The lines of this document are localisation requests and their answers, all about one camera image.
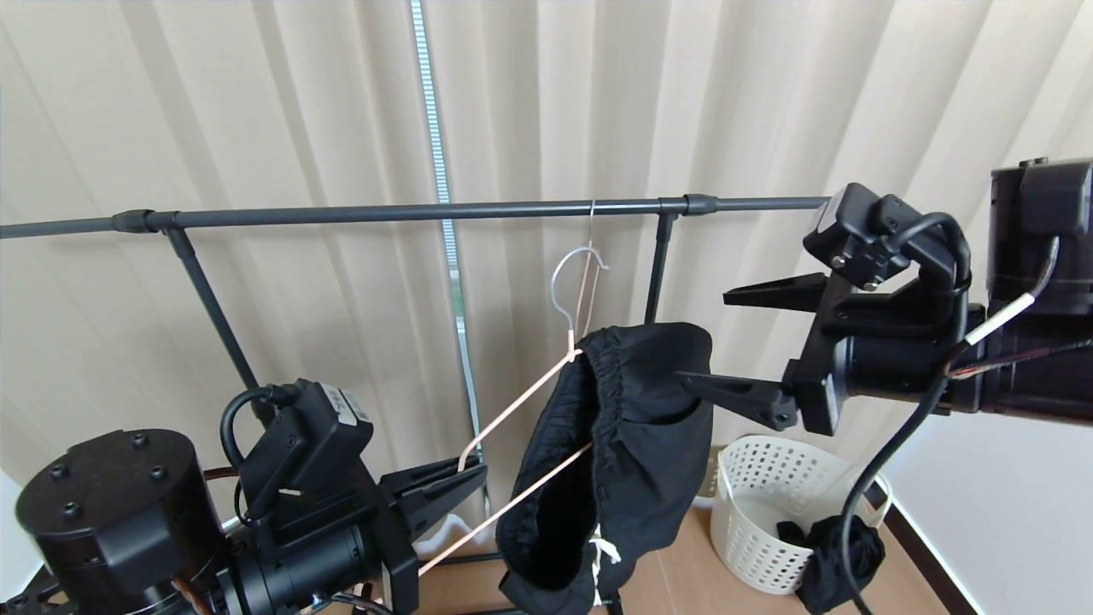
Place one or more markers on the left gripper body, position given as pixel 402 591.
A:
pixel 324 572

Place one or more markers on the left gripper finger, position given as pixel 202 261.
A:
pixel 427 483
pixel 444 508

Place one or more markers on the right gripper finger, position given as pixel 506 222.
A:
pixel 781 292
pixel 751 397

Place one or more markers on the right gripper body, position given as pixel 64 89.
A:
pixel 888 350

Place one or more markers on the black garment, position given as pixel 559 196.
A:
pixel 832 564
pixel 649 427

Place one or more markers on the pink clothes hanger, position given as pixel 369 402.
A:
pixel 512 408
pixel 589 282

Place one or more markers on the white laundry basket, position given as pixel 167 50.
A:
pixel 760 504

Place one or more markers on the black clothes rack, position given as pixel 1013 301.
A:
pixel 341 213

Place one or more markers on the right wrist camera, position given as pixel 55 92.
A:
pixel 862 235

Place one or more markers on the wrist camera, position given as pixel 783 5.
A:
pixel 307 444
pixel 862 235

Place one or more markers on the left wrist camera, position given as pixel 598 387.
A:
pixel 307 444

